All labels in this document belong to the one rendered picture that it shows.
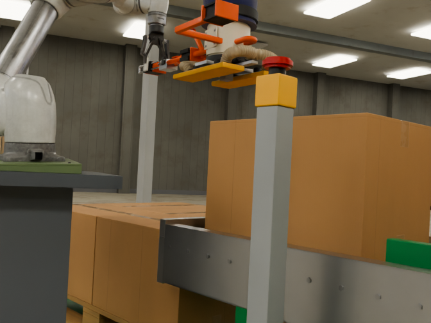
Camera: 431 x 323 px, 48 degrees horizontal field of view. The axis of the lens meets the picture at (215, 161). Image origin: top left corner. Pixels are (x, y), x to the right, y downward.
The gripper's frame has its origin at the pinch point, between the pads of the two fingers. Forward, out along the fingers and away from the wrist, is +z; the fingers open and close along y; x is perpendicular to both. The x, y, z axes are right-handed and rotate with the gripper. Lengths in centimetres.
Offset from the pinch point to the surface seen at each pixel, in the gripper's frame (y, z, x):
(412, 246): -9, 64, -149
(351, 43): 786, -256, 536
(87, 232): -28, 81, 3
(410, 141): 16, 38, -131
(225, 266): -27, 76, -102
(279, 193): -38, 53, -135
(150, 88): 132, -35, 264
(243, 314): -26, 88, -110
